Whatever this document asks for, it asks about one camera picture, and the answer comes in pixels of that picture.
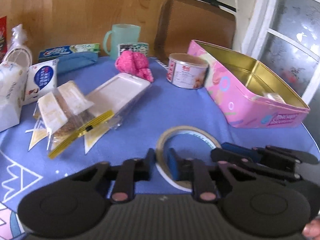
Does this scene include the clear tape roll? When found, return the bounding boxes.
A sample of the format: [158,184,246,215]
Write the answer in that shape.
[156,126,221,192]

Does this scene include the white plastic case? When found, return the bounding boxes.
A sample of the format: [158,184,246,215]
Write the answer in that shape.
[86,73,151,129]

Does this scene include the cake snack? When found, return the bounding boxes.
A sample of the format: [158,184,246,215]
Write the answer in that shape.
[33,80,97,151]

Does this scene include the pink fluffy cloth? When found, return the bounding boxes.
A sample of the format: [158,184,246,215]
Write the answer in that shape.
[115,50,154,82]

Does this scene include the small patterned tissue pack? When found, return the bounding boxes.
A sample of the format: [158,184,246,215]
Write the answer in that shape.
[118,42,149,56]

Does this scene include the blue pouch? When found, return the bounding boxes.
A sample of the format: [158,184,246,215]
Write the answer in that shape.
[57,51,98,75]

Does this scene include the small white wet wipes pack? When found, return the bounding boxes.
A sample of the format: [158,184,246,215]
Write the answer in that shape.
[23,59,57,105]

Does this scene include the person right hand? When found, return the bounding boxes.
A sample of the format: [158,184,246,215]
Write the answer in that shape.
[303,217,320,240]

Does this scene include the pink macaron tin box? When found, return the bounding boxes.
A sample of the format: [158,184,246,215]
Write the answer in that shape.
[188,40,310,128]

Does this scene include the white tin can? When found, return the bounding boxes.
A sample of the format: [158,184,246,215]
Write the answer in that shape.
[167,53,209,89]

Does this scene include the blue patterned tablecloth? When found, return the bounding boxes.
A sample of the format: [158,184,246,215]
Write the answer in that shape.
[1,58,315,239]

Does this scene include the green frosted mug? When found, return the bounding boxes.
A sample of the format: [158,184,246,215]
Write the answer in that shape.
[102,24,141,60]

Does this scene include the brown woven tray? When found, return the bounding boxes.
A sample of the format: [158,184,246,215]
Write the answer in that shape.
[153,0,236,64]

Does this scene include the green toothpaste box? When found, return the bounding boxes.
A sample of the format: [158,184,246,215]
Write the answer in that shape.
[38,43,100,62]

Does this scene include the large white tissue pack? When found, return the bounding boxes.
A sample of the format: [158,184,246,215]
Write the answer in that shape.
[0,62,28,132]

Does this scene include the plastic cups in bag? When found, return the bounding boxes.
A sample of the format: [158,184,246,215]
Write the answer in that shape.
[3,24,33,68]

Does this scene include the red snack box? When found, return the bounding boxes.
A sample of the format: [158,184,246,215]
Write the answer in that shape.
[0,16,7,61]

